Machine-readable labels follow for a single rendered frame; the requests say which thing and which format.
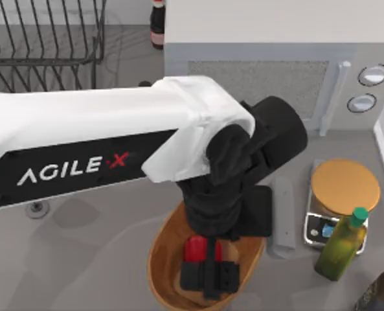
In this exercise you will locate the pale grey rounded box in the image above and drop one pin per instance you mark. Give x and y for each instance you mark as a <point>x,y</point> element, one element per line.
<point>284,217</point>

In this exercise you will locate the wooden oval basket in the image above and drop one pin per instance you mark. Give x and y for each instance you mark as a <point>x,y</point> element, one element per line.
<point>165,259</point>

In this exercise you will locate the silver scale with wooden plate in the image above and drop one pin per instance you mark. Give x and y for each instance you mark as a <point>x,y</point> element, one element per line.
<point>344,188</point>

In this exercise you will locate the green oil bottle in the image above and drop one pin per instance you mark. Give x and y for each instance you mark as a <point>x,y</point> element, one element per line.
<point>339,249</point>

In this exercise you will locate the microwave door with window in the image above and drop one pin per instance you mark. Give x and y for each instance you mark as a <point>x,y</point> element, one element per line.
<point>259,77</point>

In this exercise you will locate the small microwave knob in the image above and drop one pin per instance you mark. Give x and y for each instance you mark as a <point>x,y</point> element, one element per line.
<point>361,103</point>

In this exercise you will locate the dark speckled box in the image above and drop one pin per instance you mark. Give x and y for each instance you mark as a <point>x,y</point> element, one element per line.
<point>381,294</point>

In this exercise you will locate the large microwave knob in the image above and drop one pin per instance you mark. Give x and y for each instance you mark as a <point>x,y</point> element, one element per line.
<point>373,74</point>

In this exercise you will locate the pale microwave oven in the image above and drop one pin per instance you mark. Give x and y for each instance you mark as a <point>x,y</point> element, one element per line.
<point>276,26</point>

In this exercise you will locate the grey round screw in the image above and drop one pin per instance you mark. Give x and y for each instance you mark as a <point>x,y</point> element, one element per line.
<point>37,209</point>

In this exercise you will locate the dark brown bottle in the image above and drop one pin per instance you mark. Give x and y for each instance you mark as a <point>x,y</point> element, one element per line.
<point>157,26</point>

